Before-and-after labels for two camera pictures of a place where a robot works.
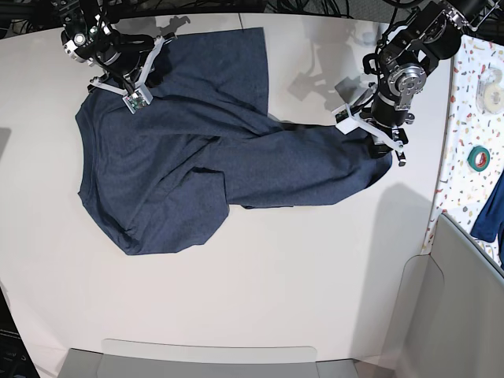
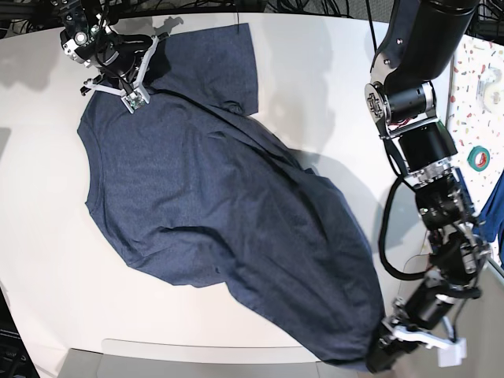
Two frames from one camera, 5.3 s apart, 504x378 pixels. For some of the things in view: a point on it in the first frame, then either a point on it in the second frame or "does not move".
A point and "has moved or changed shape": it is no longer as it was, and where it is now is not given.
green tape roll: x=484 y=158 does not move
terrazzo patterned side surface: x=472 y=153 does not move
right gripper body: x=382 y=123 to x=418 y=317
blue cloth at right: x=491 y=219 does not move
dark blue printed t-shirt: x=164 y=176 has moved or changed shape
